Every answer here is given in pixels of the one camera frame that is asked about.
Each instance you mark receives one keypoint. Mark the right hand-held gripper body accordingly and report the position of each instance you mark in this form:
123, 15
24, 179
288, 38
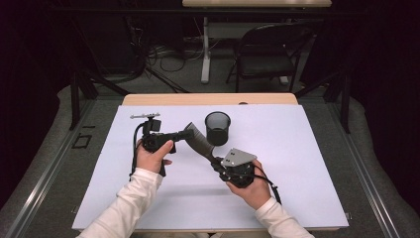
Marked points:
237, 158

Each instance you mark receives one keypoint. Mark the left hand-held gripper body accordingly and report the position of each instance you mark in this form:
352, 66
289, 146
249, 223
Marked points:
155, 140

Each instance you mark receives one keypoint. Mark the black comb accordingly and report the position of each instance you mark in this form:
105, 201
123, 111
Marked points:
199, 140

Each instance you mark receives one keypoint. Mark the black mesh pen cup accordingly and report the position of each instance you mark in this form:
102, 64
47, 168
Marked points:
217, 134

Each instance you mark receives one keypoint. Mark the person's left hand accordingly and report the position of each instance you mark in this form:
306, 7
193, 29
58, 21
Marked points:
152, 160

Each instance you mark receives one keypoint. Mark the person's right hand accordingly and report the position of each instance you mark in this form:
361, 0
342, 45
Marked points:
256, 191

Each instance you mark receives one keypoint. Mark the wooden table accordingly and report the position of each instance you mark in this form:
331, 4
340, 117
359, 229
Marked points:
185, 99

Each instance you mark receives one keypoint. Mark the white board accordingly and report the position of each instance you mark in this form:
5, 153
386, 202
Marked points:
290, 148

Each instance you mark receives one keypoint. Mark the black folding chair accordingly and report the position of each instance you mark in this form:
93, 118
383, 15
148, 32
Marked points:
264, 62

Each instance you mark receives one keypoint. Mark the black metal frame stand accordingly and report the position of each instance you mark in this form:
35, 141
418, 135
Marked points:
345, 102
75, 99

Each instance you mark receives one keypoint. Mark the metal floor rail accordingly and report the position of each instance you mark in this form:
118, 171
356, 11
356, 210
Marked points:
49, 165
363, 172

